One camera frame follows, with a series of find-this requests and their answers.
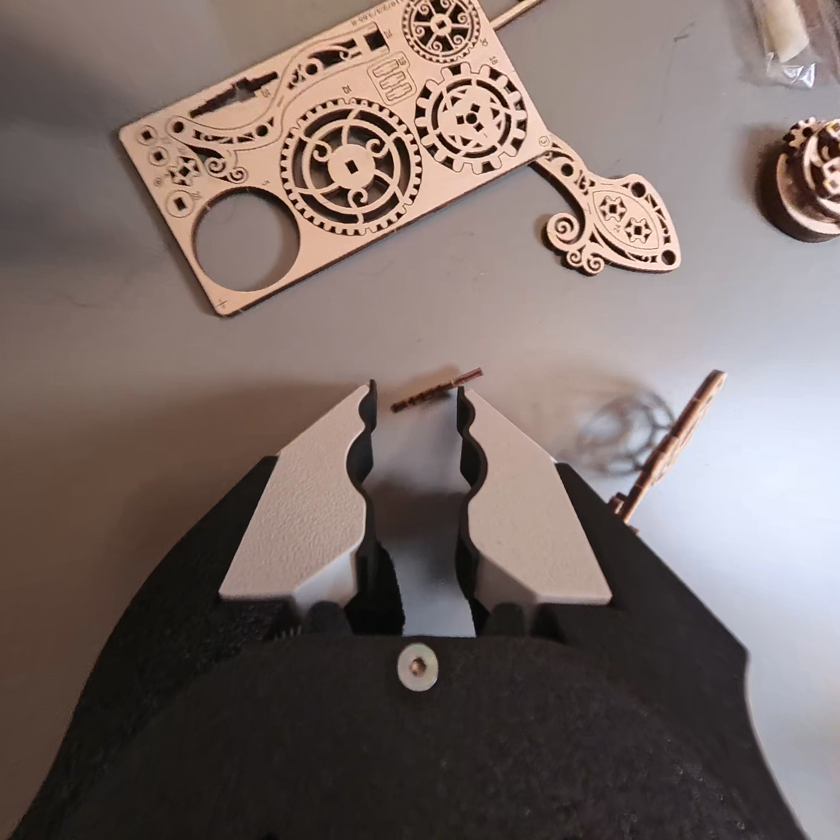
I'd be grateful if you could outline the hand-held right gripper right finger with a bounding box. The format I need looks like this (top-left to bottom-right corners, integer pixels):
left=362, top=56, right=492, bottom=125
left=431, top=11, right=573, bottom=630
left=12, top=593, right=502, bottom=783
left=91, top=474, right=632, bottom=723
left=456, top=385, right=614, bottom=618

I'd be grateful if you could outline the thin wooden stick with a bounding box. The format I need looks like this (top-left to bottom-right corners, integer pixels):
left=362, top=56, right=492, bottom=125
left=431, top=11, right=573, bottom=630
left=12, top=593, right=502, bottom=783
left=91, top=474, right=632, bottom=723
left=489, top=0, right=547, bottom=31

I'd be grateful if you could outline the grey desk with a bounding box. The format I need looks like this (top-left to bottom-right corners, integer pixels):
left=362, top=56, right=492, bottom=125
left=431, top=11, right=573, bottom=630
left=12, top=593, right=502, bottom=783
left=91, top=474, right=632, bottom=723
left=0, top=0, right=840, bottom=840

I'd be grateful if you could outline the small clear plastic bag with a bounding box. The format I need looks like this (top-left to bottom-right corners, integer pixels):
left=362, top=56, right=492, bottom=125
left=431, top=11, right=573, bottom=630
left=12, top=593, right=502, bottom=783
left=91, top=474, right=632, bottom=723
left=748, top=0, right=823, bottom=91

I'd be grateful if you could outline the small wooden stepped pin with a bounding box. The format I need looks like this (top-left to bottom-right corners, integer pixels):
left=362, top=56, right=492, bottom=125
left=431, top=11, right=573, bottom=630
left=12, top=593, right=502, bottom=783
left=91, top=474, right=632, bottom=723
left=391, top=367, right=485, bottom=413

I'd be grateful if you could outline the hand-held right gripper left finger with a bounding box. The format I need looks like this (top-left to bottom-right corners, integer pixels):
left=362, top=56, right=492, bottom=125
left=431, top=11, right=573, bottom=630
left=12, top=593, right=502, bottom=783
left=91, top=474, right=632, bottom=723
left=218, top=379, right=380, bottom=618

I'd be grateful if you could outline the wooden gear and dial assembly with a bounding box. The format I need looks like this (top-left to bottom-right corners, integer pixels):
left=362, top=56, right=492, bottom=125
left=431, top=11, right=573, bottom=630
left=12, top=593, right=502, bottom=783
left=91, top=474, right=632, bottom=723
left=607, top=369, right=728, bottom=527

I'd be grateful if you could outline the wooden puzzle sheet with gears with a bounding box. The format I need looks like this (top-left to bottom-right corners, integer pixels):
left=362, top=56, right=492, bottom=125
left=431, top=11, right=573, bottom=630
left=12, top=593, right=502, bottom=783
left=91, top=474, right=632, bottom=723
left=119, top=0, right=547, bottom=320

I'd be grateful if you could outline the ornate wooden leaf piece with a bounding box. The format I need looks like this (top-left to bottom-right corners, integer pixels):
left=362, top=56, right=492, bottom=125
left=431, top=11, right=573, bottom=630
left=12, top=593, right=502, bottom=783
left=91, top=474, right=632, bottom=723
left=530, top=134, right=682, bottom=278

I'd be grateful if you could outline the round wooden gear stack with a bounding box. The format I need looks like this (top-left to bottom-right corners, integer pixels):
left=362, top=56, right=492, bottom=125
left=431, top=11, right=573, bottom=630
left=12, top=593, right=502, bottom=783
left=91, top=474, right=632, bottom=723
left=761, top=116, right=840, bottom=244

